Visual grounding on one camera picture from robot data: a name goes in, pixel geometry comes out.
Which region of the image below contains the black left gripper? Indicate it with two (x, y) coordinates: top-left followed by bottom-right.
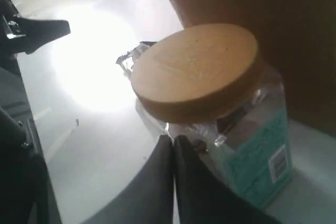
(1, 0), (71, 58)

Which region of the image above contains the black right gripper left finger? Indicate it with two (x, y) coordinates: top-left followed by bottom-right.
(85, 135), (174, 223)

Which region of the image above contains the clear jar with yellow lid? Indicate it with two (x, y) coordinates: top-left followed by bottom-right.
(130, 24), (292, 208)

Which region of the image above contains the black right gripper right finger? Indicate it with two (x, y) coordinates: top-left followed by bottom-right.
(174, 135), (280, 223)

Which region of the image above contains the brown paper bag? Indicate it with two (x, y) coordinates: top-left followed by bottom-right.
(170, 0), (335, 136)

